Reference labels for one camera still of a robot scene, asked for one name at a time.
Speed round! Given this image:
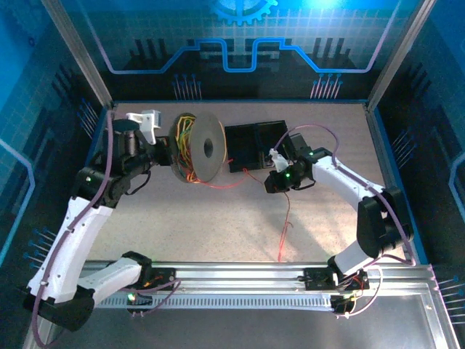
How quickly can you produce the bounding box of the green cable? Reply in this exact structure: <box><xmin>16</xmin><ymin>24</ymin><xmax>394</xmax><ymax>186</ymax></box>
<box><xmin>177</xmin><ymin>118</ymin><xmax>195</xmax><ymax>172</ymax></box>

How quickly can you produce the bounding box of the bundle of coloured wires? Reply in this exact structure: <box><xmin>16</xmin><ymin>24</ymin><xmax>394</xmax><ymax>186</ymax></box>
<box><xmin>174</xmin><ymin>114</ymin><xmax>199</xmax><ymax>175</ymax></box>

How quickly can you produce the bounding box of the grey cable spool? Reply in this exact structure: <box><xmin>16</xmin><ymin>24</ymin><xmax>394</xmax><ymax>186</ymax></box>
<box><xmin>169</xmin><ymin>111</ymin><xmax>229</xmax><ymax>185</ymax></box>

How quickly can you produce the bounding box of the black two-compartment tray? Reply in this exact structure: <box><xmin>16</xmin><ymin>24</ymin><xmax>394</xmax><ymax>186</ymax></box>
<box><xmin>224</xmin><ymin>119</ymin><xmax>291</xmax><ymax>174</ymax></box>

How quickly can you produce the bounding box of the small black controller board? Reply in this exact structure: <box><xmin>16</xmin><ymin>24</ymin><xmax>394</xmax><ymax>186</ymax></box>
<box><xmin>331</xmin><ymin>293</ymin><xmax>359</xmax><ymax>316</ymax></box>
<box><xmin>125</xmin><ymin>289</ymin><xmax>154</xmax><ymax>314</ymax></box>

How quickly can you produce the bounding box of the metal front plate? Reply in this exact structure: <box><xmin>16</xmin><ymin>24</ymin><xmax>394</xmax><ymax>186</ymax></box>
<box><xmin>21</xmin><ymin>290</ymin><xmax>462</xmax><ymax>349</ymax></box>

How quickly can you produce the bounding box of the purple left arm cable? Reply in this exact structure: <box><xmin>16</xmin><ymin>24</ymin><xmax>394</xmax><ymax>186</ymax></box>
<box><xmin>31</xmin><ymin>111</ymin><xmax>182</xmax><ymax>348</ymax></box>

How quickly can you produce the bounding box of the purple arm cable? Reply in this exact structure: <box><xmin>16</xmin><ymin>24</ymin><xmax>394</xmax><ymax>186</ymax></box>
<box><xmin>272</xmin><ymin>123</ymin><xmax>417</xmax><ymax>319</ymax></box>
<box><xmin>31</xmin><ymin>111</ymin><xmax>182</xmax><ymax>348</ymax></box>

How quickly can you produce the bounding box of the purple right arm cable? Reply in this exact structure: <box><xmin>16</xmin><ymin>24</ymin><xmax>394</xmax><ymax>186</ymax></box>
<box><xmin>272</xmin><ymin>123</ymin><xmax>417</xmax><ymax>319</ymax></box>

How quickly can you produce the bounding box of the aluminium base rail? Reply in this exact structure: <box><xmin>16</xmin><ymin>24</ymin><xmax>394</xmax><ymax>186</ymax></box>
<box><xmin>45</xmin><ymin>262</ymin><xmax>435</xmax><ymax>292</ymax></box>

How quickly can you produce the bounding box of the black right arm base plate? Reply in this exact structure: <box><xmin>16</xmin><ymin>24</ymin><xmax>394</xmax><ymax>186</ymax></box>
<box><xmin>303</xmin><ymin>267</ymin><xmax>371</xmax><ymax>292</ymax></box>

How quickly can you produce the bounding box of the aluminium frame post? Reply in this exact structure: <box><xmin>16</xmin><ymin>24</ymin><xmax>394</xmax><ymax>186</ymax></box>
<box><xmin>364</xmin><ymin>0</ymin><xmax>437</xmax><ymax>114</ymax></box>
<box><xmin>40</xmin><ymin>0</ymin><xmax>118</xmax><ymax>113</ymax></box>

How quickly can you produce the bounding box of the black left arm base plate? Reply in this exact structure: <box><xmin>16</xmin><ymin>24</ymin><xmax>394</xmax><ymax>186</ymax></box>
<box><xmin>110</xmin><ymin>266</ymin><xmax>178</xmax><ymax>292</ymax></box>

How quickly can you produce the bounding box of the slotted cable duct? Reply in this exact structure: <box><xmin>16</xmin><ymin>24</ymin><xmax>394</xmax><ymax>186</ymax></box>
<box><xmin>57</xmin><ymin>294</ymin><xmax>337</xmax><ymax>310</ymax></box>

